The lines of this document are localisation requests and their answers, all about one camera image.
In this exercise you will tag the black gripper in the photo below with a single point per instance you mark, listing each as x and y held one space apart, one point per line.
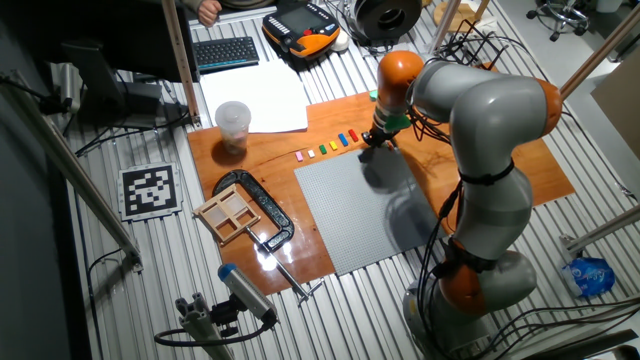
382 131

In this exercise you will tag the gray orange robot arm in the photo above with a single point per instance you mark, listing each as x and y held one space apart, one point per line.
495 120

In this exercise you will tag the person's forearm gray sleeve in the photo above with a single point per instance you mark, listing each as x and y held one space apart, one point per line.
192 4

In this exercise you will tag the long red Lego brick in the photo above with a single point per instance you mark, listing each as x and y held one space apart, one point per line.
353 135

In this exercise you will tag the long blue Lego brick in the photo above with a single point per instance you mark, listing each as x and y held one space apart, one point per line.
343 139

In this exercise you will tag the yellow Lego brick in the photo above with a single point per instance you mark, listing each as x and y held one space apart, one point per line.
333 145

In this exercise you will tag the light pink Lego brick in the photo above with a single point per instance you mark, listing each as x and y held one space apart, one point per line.
299 156

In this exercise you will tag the gray Lego baseplate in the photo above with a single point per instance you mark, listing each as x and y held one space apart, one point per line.
345 220

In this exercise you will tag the person's hand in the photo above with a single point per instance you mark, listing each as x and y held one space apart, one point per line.
210 12

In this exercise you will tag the white computer mouse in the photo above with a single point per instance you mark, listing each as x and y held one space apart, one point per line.
341 42

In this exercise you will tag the black metal C-clamp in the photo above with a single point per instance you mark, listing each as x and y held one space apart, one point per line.
272 207

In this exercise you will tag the white paper sheets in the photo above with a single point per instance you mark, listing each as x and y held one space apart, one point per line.
255 95

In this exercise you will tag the orange black teach pendant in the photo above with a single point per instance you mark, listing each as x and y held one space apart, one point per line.
300 25

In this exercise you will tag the clear plastic cup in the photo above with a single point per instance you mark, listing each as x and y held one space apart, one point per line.
233 125

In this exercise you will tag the round wooden stool seat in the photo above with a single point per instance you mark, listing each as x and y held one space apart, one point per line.
472 12

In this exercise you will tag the wooden compartment tray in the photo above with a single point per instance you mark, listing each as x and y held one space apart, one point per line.
227 214

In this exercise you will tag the glossy wooden board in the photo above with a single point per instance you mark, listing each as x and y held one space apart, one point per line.
540 175

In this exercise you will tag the black keyboard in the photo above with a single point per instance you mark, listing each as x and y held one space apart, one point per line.
225 52

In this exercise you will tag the wheeled office stool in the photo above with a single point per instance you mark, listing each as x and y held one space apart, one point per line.
560 12

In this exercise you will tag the black white marker board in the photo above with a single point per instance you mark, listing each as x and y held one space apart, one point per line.
150 190

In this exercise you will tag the short aluminium profile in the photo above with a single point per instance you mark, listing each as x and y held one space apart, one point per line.
600 230

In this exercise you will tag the brown cardboard panel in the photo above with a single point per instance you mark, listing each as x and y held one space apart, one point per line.
620 110

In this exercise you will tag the blue plastic bag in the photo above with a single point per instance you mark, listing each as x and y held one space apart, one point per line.
589 276

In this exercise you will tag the white bin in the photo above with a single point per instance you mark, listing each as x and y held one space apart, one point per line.
608 5

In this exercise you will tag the black monitor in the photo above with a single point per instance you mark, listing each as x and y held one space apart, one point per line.
125 30

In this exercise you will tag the silver metal cylinder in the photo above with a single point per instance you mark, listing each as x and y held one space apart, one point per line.
71 87

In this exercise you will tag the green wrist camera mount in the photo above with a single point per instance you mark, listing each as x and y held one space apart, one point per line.
399 122

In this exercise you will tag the metal frame post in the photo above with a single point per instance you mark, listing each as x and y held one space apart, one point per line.
442 25

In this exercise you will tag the gray camera blue cap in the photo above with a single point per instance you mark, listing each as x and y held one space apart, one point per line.
247 292

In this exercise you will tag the wooden frame post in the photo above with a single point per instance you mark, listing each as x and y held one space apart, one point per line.
180 60
605 47

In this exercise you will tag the aluminium camera mount post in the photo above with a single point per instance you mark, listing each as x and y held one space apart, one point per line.
200 325

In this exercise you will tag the aluminium frame bar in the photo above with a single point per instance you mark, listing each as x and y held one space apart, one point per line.
70 165

